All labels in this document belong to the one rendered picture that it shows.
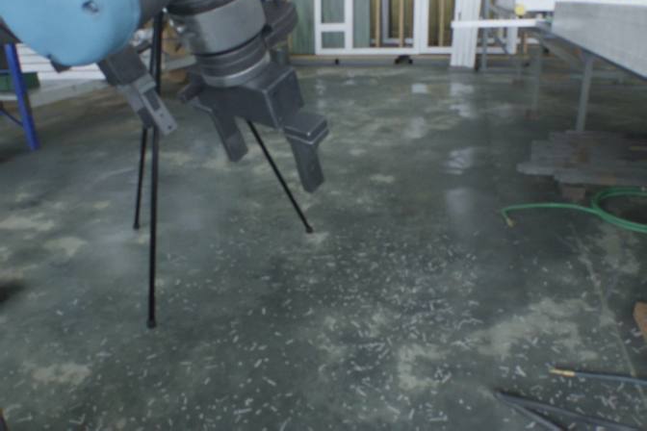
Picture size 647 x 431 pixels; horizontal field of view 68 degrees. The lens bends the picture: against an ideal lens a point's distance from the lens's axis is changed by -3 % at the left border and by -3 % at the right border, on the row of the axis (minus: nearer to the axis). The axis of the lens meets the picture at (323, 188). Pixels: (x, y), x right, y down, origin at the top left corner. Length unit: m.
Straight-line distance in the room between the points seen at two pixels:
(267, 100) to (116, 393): 1.13
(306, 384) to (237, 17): 1.08
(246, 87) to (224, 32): 0.06
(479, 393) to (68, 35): 1.25
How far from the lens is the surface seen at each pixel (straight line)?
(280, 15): 0.56
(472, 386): 1.42
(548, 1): 3.15
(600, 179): 2.01
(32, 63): 5.19
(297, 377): 1.42
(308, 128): 0.52
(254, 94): 0.51
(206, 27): 0.49
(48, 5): 0.38
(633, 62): 0.68
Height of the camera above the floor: 0.95
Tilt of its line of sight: 21 degrees down
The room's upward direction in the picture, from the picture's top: 2 degrees counter-clockwise
